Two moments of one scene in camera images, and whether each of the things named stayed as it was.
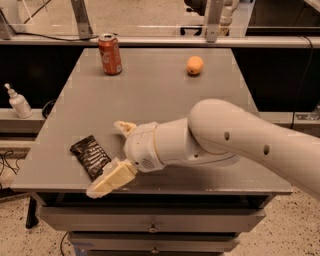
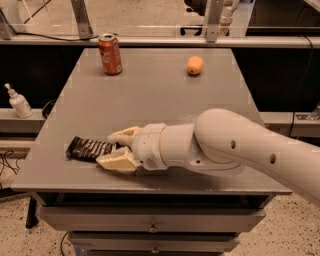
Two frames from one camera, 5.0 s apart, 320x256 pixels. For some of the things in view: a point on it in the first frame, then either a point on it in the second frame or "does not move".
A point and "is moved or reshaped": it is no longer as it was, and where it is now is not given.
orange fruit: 194,65 does not move
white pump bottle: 19,103 does not move
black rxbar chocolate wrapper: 92,156 is moved or reshaped
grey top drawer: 150,219 does not move
